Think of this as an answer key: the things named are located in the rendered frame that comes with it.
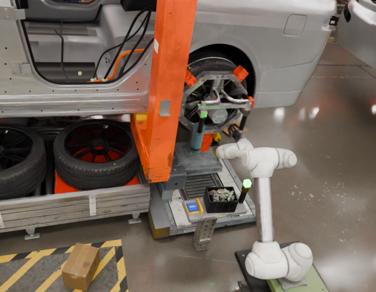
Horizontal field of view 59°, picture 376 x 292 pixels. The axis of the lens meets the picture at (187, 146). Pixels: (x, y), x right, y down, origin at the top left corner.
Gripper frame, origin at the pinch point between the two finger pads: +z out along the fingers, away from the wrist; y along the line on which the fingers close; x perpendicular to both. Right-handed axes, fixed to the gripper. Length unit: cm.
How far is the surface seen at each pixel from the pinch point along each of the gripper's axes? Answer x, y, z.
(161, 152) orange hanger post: 62, -41, -47
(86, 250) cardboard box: 54, -119, -69
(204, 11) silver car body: 90, 36, 5
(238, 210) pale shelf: 1, -28, -76
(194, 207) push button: 26, -48, -70
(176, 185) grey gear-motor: 13, -60, -32
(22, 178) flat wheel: 99, -127, -22
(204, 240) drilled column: -7, -64, -74
